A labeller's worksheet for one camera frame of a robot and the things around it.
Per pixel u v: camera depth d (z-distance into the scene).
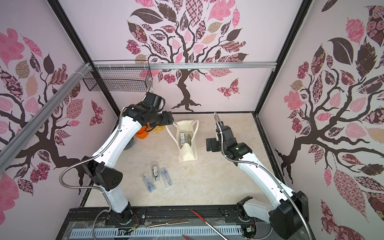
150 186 0.83
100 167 0.44
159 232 0.70
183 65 0.94
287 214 0.38
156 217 0.75
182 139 0.95
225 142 0.58
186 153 0.92
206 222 0.70
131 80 0.82
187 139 0.95
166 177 0.85
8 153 0.49
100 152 0.45
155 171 0.88
